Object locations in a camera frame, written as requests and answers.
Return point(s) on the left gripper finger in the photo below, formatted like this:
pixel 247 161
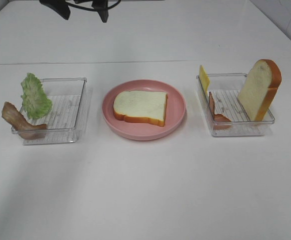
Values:
pixel 58 6
pixel 101 8

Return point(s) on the green lettuce leaf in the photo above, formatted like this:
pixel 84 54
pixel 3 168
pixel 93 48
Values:
pixel 34 99

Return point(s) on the bread slice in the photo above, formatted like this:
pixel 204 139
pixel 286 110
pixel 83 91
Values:
pixel 140 106
pixel 260 88

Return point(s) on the brown bacon strip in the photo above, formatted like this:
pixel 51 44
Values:
pixel 11 115

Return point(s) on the pink ham slice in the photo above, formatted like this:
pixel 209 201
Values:
pixel 222 122

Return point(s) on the left clear plastic tray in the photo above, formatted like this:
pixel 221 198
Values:
pixel 66 122

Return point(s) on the clear plastic tray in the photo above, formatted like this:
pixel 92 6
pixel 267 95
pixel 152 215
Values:
pixel 66 122
pixel 225 88

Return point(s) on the yellow cheese slice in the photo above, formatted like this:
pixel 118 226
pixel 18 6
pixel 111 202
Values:
pixel 204 79

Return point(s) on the pink round plate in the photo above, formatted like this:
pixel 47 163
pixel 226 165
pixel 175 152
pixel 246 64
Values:
pixel 175 112

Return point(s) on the right clear plastic tray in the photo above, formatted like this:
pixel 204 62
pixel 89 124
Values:
pixel 225 88

